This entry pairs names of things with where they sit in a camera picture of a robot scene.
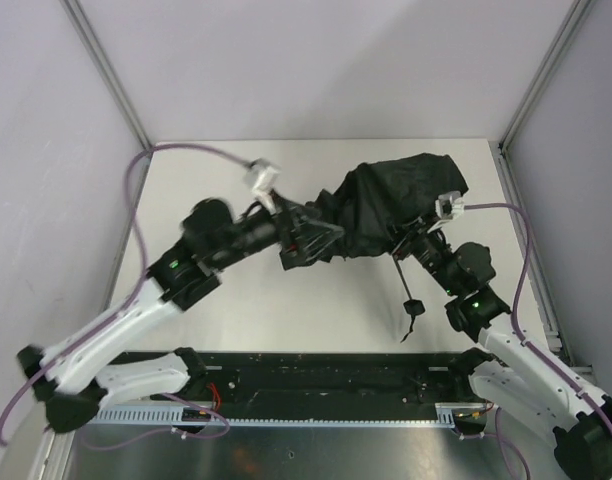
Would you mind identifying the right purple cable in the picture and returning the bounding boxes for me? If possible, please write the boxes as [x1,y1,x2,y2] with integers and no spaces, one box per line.
[463,202,612,480]

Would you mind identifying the right aluminium corner post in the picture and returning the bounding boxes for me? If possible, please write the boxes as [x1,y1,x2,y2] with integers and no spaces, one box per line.
[498,0,596,154]

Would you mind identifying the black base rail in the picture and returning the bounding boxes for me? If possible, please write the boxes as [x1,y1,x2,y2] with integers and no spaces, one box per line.
[179,352,490,417]

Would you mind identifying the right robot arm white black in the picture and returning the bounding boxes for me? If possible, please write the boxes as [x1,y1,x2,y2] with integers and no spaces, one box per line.
[391,218,612,479]

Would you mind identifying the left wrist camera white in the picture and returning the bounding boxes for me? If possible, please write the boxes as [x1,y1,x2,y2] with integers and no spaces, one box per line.
[244,158,280,214]

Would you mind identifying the grey cable duct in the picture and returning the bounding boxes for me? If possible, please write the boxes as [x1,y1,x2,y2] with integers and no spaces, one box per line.
[89,403,484,429]

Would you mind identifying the aluminium corner post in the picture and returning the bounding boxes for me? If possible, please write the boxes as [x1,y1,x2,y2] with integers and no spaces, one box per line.
[498,0,596,154]
[60,0,152,149]

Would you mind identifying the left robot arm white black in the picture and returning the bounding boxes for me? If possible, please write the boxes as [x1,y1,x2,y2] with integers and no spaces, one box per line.
[17,196,344,434]

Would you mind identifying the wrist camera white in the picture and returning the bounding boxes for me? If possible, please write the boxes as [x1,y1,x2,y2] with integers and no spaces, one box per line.
[244,158,280,214]
[428,191,465,232]

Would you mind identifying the black folding umbrella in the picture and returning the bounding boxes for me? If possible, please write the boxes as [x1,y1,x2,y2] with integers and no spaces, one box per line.
[305,152,471,345]

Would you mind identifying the left aluminium corner post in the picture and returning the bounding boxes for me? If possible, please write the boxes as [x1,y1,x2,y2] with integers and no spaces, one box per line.
[60,0,152,149]

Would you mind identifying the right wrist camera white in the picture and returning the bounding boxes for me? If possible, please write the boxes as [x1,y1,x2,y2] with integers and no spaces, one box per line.
[428,191,465,232]

